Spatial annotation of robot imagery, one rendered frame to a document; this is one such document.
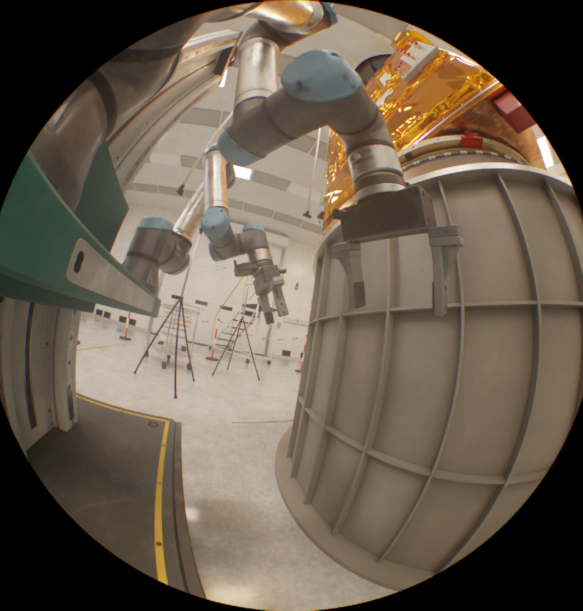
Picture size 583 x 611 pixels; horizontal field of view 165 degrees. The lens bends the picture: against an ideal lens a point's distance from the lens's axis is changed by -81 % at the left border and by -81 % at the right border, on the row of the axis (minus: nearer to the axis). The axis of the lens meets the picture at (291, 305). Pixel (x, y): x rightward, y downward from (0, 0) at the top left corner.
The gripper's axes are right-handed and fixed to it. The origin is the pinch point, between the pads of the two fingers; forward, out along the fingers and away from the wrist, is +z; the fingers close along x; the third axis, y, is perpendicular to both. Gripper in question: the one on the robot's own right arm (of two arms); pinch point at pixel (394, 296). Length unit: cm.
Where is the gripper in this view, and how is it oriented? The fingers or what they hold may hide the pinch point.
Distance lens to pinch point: 28.8
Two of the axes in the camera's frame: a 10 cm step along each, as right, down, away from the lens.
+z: 1.1, 9.8, 1.5
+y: -8.3, 1.8, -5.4
